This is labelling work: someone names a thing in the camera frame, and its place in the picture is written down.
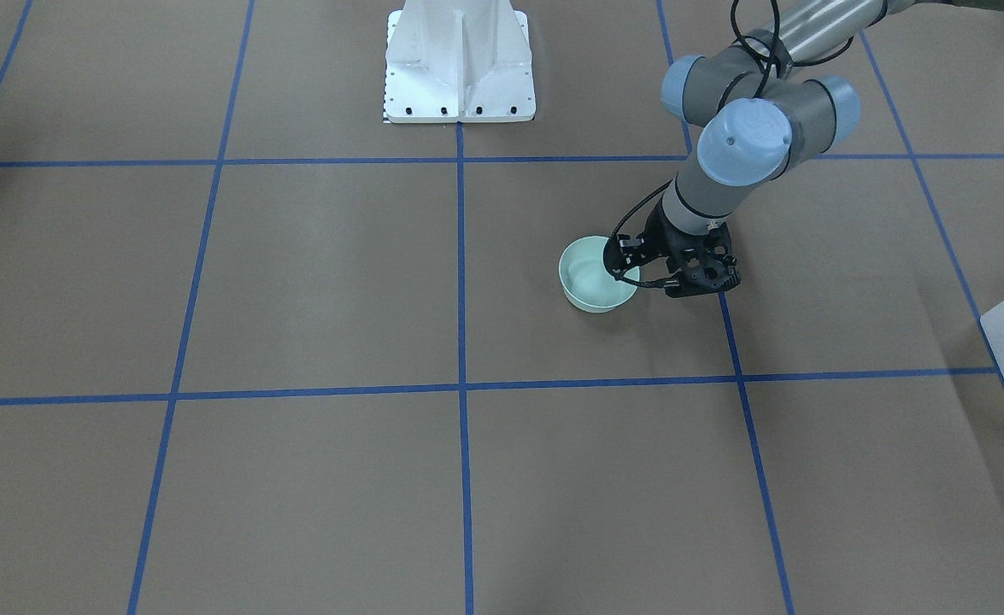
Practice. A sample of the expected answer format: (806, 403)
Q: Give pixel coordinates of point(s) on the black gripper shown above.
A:
(656, 241)

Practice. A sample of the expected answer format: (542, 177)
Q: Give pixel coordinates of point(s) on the mint green bowl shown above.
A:
(586, 281)

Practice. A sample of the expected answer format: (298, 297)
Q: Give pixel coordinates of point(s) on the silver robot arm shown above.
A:
(756, 125)

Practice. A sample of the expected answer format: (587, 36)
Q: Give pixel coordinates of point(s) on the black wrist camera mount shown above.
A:
(718, 276)

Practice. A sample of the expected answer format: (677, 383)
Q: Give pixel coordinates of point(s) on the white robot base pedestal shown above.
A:
(458, 61)

